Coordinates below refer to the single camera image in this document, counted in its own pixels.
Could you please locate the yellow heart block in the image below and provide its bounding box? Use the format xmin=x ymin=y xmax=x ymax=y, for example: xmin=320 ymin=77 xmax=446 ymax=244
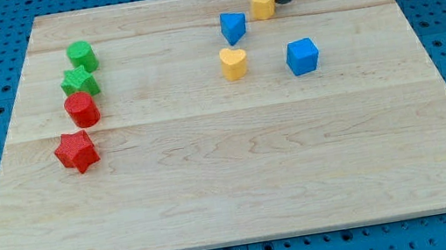
xmin=219 ymin=48 xmax=248 ymax=82

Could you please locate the blue triangle block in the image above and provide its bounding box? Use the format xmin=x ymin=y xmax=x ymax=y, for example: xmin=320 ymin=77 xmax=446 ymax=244
xmin=219 ymin=12 xmax=246 ymax=46

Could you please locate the blue cube block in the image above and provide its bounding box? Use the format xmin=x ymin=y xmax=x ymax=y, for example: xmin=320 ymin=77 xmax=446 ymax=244
xmin=286 ymin=37 xmax=319 ymax=76

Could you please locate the light wooden board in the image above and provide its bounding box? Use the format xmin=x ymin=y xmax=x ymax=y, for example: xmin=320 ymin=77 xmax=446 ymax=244
xmin=0 ymin=0 xmax=446 ymax=250

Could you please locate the yellow hexagon block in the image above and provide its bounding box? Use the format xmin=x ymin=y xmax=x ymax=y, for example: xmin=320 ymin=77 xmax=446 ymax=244
xmin=250 ymin=0 xmax=276 ymax=20

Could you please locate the red cylinder block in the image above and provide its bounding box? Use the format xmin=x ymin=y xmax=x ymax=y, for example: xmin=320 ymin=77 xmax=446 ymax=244
xmin=63 ymin=91 xmax=101 ymax=128

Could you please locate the red star block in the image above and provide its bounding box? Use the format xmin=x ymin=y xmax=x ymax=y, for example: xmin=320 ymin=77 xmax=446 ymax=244
xmin=54 ymin=130 xmax=101 ymax=174

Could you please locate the green star block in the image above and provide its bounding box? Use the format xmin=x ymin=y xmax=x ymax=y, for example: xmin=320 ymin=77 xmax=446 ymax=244
xmin=60 ymin=66 xmax=101 ymax=96

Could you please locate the green cylinder block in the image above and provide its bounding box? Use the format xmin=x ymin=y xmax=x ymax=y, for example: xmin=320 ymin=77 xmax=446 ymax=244
xmin=66 ymin=40 xmax=100 ymax=72

